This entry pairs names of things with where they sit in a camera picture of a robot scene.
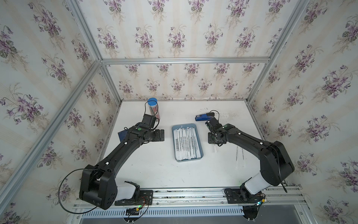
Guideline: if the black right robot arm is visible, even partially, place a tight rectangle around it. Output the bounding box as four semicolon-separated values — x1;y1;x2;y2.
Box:
205;118;295;197

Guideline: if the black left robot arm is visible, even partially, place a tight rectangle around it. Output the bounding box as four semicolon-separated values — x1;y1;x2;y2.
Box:
79;123;165;210

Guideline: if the blue storage tray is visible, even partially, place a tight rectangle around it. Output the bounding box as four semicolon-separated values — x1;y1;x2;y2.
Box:
172;123;204;162

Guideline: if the blue stapler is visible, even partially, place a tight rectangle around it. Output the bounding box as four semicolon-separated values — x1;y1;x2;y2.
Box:
195;112;215;121

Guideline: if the clear tube of coloured pencils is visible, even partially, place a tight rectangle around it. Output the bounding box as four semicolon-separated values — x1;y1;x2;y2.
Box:
147;98;160;119

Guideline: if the dark blue book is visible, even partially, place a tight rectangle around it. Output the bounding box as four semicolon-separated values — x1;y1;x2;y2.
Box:
118;130;128;142

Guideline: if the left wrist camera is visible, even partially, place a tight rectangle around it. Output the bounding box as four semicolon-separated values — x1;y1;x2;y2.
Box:
141;114;160;130

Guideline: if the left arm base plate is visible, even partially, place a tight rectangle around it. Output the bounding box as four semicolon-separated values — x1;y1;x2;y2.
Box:
114;190;154;206

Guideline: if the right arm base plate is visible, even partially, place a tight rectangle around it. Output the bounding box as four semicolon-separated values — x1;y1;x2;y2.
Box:
224;188;265;204

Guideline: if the aluminium mounting rail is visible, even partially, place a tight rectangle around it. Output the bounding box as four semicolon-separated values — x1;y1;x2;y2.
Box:
72;185;307;209

